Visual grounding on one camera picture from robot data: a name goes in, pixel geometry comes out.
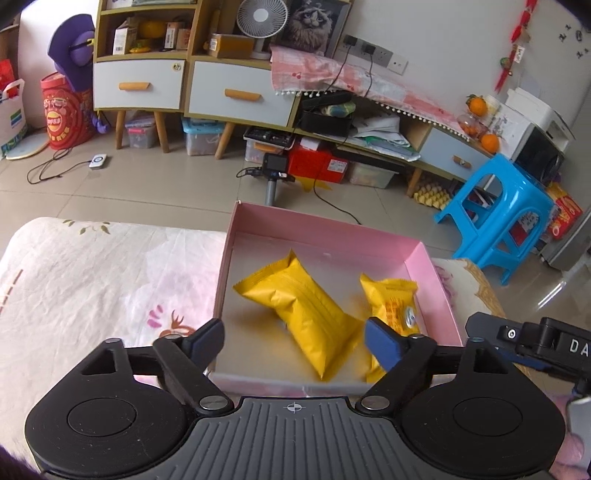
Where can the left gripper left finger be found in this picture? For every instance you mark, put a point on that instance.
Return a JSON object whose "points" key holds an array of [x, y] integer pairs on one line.
{"points": [[183, 361]]}

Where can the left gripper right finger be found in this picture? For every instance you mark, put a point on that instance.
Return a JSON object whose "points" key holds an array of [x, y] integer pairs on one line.
{"points": [[405, 360]]}

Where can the printed yellow snack packet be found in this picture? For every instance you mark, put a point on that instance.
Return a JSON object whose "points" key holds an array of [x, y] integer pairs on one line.
{"points": [[393, 302]]}

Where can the plain yellow snack packet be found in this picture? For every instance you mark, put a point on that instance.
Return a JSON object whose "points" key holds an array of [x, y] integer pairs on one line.
{"points": [[322, 330]]}

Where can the right hand purple glove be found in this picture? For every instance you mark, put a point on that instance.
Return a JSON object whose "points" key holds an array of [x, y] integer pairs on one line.
{"points": [[573, 449]]}

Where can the pink cardboard box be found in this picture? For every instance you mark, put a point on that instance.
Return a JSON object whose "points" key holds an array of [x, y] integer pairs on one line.
{"points": [[259, 356]]}

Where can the blue plastic stool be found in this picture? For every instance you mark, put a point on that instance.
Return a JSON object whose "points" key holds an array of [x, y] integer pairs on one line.
{"points": [[503, 234]]}

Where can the floral bed sheet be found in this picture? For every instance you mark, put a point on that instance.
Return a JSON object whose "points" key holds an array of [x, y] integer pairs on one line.
{"points": [[83, 396]]}

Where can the yellow egg carton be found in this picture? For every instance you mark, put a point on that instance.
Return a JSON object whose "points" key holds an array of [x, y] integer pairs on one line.
{"points": [[432, 194]]}

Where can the white microwave oven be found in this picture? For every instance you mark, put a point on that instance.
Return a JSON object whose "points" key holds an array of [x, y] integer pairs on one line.
{"points": [[532, 134]]}

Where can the white charger puck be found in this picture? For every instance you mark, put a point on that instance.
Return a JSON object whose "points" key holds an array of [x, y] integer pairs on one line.
{"points": [[98, 161]]}

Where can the clear storage bin blue lid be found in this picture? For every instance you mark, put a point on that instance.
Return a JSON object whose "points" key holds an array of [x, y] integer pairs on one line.
{"points": [[201, 136]]}

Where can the red box under cabinet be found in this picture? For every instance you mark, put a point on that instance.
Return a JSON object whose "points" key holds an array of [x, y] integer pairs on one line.
{"points": [[318, 164]]}

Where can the black open case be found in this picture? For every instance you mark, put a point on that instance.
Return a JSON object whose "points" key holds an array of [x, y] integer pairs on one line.
{"points": [[328, 113]]}

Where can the orange fruit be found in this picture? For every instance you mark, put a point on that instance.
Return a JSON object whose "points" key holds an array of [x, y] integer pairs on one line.
{"points": [[477, 105]]}

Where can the red drum bag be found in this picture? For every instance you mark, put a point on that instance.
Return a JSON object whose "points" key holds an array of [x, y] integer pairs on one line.
{"points": [[68, 114]]}

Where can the white shopping bag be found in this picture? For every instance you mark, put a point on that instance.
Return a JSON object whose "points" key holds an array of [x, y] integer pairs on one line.
{"points": [[13, 124]]}

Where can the wooden TV cabinet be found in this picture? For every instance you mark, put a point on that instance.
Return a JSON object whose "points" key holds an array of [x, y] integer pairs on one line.
{"points": [[234, 91]]}

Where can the pink floral cloth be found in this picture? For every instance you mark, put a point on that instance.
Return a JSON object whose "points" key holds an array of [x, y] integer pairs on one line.
{"points": [[294, 71]]}

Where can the purple plush toy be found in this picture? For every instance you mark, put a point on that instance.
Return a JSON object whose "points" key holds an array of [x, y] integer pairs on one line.
{"points": [[72, 50]]}

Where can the red gift bag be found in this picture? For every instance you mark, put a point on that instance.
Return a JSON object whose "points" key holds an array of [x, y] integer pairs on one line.
{"points": [[7, 76]]}

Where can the framed cat picture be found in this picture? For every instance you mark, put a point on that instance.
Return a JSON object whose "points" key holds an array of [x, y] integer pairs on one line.
{"points": [[315, 26]]}

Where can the small white desk fan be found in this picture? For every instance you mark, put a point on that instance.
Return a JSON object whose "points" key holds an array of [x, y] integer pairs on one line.
{"points": [[261, 20]]}

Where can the camera on grey stand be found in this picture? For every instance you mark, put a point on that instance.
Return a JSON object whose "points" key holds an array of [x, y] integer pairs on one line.
{"points": [[274, 169]]}

